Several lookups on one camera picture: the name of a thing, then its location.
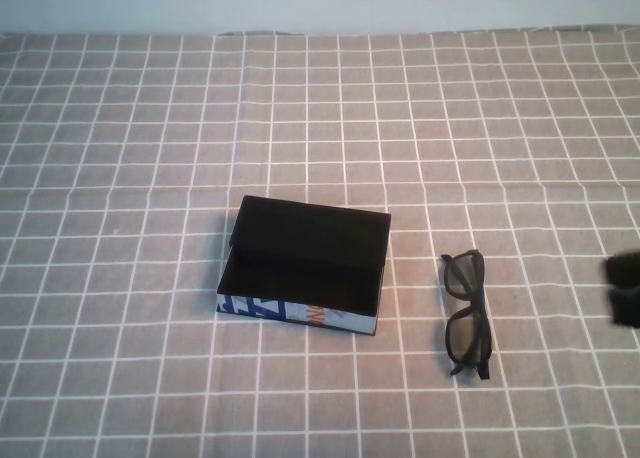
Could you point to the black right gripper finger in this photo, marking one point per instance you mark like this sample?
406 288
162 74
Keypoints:
625 268
627 307

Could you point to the black framed glasses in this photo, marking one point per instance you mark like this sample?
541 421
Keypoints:
481 305

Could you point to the grey white checked tablecloth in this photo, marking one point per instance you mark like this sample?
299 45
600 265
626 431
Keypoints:
150 178

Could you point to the black printed glasses case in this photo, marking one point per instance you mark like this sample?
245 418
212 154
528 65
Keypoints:
310 228

